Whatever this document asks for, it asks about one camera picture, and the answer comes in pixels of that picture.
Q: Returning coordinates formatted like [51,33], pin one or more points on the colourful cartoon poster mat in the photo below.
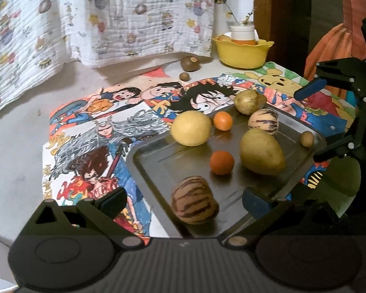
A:
[90,138]

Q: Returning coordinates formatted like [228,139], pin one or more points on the yellow mango-like fruit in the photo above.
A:
[261,153]

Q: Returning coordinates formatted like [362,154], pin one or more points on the yellow-green pear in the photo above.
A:
[249,101]

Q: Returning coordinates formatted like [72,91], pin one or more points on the yellow plastic bowl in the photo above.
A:
[245,57]

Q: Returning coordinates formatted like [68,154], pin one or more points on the brown kiwi with sticker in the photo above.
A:
[190,64]

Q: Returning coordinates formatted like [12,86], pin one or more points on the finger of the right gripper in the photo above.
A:
[311,88]
[338,145]

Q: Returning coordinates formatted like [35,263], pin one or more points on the small orange tangerine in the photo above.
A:
[223,121]
[221,163]

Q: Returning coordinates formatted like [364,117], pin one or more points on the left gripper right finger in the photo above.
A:
[263,212]

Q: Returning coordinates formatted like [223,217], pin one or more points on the small white printed muslin cloth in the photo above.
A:
[34,44]

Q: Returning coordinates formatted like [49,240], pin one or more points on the metal baking tray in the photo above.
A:
[160,163]

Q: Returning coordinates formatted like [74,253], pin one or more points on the large white printed muslin cloth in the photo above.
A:
[104,32]

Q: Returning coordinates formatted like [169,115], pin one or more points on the round yellow lemon-like fruit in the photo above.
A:
[191,128]

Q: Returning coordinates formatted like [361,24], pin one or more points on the small brown round fruit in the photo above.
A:
[184,76]

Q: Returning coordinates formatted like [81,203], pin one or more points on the orange striped cloth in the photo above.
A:
[342,41]

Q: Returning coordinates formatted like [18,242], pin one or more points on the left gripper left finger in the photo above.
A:
[88,217]

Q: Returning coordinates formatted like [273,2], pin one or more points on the red-yellow apple in bowl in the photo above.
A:
[224,38]

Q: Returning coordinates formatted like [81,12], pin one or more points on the white and orange jar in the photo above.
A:
[243,34]

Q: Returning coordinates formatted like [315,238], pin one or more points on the tiny brown longan fruit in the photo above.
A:
[307,139]

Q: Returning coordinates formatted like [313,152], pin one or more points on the dried flower twig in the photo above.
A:
[229,11]

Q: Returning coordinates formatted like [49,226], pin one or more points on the striped pepino melon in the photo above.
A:
[265,119]
[193,202]

